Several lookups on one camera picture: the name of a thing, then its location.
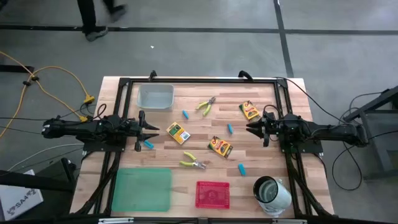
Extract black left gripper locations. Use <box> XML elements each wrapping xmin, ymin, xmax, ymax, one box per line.
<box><xmin>126</xmin><ymin>110</ymin><xmax>160</xmax><ymax>152</ymax></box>

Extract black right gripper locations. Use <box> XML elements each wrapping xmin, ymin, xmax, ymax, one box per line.
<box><xmin>246</xmin><ymin>108</ymin><xmax>282</xmax><ymax>147</ymax></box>

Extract yellow crayon box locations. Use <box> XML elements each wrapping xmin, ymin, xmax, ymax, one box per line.
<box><xmin>208</xmin><ymin>135</ymin><xmax>234</xmax><ymax>159</ymax></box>
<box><xmin>238</xmin><ymin>100</ymin><xmax>261</xmax><ymax>121</ymax></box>

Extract crayon box with green panel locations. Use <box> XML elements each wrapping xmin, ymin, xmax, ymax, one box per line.
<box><xmin>166</xmin><ymin>121</ymin><xmax>191</xmax><ymax>146</ymax></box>

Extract yellow-green fruit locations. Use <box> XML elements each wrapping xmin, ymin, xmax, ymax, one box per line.
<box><xmin>179</xmin><ymin>151</ymin><xmax>207</xmax><ymax>170</ymax></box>

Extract yellow-green handled pliers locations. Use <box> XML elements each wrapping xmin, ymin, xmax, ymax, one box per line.
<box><xmin>195</xmin><ymin>96</ymin><xmax>217</xmax><ymax>117</ymax></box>

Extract clear plastic container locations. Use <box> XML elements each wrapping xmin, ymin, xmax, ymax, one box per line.
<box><xmin>137</xmin><ymin>83</ymin><xmax>175</xmax><ymax>110</ymax></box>

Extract green translucent plastic bin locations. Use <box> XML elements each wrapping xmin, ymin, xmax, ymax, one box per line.
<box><xmin>111</xmin><ymin>167</ymin><xmax>173</xmax><ymax>213</ymax></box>

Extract white tall cup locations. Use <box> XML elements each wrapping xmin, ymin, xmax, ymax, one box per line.
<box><xmin>252</xmin><ymin>175</ymin><xmax>293</xmax><ymax>218</ymax></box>

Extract red slotted plastic basket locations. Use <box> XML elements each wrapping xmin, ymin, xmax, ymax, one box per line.
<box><xmin>195</xmin><ymin>180</ymin><xmax>231</xmax><ymax>210</ymax></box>

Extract black metal stand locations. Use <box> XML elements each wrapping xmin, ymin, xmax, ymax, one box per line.
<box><xmin>343</xmin><ymin>85</ymin><xmax>398</xmax><ymax>181</ymax></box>

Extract black floor equipment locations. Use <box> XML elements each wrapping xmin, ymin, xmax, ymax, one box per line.
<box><xmin>0</xmin><ymin>157</ymin><xmax>77</xmax><ymax>220</ymax></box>

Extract person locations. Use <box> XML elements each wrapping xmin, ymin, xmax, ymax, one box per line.
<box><xmin>76</xmin><ymin>0</ymin><xmax>129</xmax><ymax>43</ymax></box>

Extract white cardboard box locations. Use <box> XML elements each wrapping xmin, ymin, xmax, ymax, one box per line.
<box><xmin>0</xmin><ymin>169</ymin><xmax>44</xmax><ymax>222</ymax></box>

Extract black floor plate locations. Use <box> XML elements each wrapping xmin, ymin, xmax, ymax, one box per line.
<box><xmin>0</xmin><ymin>64</ymin><xmax>35</xmax><ymax>74</ymax></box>

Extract black cable at frame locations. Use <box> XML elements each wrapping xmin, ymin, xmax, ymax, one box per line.
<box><xmin>273</xmin><ymin>76</ymin><xmax>352</xmax><ymax>125</ymax></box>

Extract yellow extension cord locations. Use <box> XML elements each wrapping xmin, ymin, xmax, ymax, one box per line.
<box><xmin>0</xmin><ymin>51</ymin><xmax>96</xmax><ymax>139</ymax></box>

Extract black aluminium table frame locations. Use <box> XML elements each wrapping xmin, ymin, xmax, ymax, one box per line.
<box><xmin>73</xmin><ymin>70</ymin><xmax>335</xmax><ymax>218</ymax></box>

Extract black looped floor cable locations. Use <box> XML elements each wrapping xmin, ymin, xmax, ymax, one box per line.
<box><xmin>331</xmin><ymin>91</ymin><xmax>398</xmax><ymax>191</ymax></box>

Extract grey floor cable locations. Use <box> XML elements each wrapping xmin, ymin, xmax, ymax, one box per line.
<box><xmin>6</xmin><ymin>142</ymin><xmax>85</xmax><ymax>172</ymax></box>

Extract thin black floor cable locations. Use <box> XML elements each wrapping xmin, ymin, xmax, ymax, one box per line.
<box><xmin>0</xmin><ymin>116</ymin><xmax>85</xmax><ymax>138</ymax></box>

